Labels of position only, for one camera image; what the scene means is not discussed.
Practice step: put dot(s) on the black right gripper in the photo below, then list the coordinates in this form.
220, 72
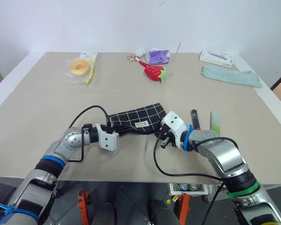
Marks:
165, 136

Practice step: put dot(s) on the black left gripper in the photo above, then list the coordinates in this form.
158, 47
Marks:
114, 130

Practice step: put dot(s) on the black white grid pouch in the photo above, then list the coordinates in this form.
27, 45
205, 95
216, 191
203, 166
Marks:
135, 114

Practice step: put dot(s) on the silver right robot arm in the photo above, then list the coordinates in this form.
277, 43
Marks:
224, 152

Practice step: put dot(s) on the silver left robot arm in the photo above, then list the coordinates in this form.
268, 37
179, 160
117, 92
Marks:
70, 140

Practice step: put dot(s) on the red marker with dark cap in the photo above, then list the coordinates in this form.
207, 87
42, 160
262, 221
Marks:
194, 118

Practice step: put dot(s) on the green highlighter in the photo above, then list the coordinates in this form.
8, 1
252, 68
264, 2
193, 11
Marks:
215, 119

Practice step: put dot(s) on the blue drink can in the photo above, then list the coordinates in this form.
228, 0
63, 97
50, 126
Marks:
184, 186

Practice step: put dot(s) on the white bin with cans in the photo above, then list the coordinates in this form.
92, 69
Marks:
178, 191

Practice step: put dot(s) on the red strawberry plush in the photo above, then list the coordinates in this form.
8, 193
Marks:
153, 72

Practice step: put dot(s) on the green drink can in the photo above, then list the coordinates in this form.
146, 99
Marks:
193, 186

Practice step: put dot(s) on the small yellow object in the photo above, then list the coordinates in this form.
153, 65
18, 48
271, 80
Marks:
174, 199

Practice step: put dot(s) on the purple tissue pack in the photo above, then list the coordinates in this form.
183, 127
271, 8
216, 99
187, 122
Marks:
158, 57

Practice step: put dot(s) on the orange metal stand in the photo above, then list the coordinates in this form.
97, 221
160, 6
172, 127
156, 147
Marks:
184, 207
83, 206

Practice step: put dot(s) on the clear plastic bag yellow strip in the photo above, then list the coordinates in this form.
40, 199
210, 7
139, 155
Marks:
71, 79

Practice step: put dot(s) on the white fluffy plush ball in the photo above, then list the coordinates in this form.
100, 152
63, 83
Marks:
140, 52

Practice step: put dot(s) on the yellow donut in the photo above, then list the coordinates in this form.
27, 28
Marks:
79, 67

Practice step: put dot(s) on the small white flat box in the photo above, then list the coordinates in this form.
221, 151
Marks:
94, 55

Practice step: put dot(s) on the light green towel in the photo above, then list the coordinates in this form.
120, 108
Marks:
231, 76

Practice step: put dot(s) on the white box with blue pen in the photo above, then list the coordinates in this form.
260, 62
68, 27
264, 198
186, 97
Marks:
215, 59

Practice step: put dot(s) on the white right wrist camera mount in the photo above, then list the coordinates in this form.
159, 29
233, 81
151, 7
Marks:
175, 124

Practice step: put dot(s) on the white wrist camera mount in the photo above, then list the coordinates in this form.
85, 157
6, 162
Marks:
108, 141
175, 124

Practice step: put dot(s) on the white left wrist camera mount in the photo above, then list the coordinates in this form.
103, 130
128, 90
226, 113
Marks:
108, 141

